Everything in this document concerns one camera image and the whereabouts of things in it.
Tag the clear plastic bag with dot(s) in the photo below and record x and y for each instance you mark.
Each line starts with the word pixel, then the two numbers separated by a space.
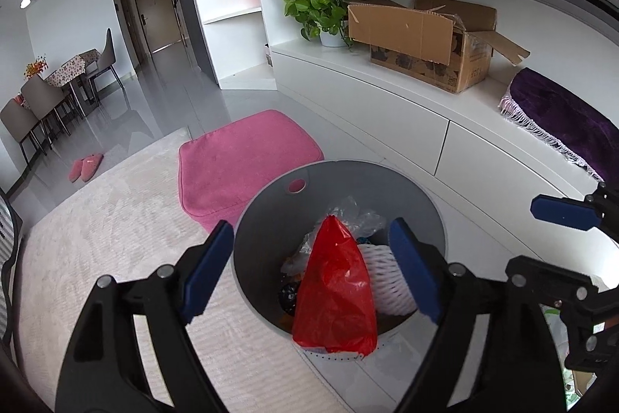
pixel 358 219

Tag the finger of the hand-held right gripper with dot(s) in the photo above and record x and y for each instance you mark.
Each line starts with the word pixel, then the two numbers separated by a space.
pixel 546 280
pixel 561 210

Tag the dining table with floral cloth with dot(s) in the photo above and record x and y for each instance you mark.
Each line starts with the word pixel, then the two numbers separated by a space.
pixel 72 67

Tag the red plastic bag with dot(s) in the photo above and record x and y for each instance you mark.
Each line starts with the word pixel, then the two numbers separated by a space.
pixel 333 297

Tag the brown entrance door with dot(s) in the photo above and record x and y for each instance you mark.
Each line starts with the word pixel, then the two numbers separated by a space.
pixel 152 11

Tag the white grey trash bin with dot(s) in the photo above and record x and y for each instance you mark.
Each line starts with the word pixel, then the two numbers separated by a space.
pixel 271 200

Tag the pink cushioned stool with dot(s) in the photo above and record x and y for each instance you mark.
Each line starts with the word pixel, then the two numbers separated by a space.
pixel 242 161

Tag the white foam fruit net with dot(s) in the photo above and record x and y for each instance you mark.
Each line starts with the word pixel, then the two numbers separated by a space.
pixel 382 277

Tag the large open cardboard box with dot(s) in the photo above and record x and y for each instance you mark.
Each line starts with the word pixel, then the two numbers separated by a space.
pixel 411 35

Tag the green potted plant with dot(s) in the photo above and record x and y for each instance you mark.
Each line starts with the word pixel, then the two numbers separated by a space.
pixel 319 6

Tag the dark grey tall cabinet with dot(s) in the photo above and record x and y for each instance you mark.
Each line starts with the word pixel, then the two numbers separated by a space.
pixel 193 21

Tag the striped chair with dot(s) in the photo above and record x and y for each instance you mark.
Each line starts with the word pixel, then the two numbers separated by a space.
pixel 7 248

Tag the orange flower bouquet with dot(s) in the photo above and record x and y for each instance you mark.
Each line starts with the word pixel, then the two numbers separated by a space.
pixel 36 65

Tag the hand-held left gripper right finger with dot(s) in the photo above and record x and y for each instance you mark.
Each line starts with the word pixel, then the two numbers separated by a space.
pixel 416 268

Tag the black plastic bag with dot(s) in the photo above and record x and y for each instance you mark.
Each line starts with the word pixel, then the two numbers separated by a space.
pixel 287 297

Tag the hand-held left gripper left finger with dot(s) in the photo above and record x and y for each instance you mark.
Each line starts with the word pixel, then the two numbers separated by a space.
pixel 208 268

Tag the pink slipper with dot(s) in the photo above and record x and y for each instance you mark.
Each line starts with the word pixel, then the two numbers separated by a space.
pixel 91 166
pixel 76 171

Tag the purple fringed cloth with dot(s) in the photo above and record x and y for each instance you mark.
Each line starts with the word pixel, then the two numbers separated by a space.
pixel 566 118

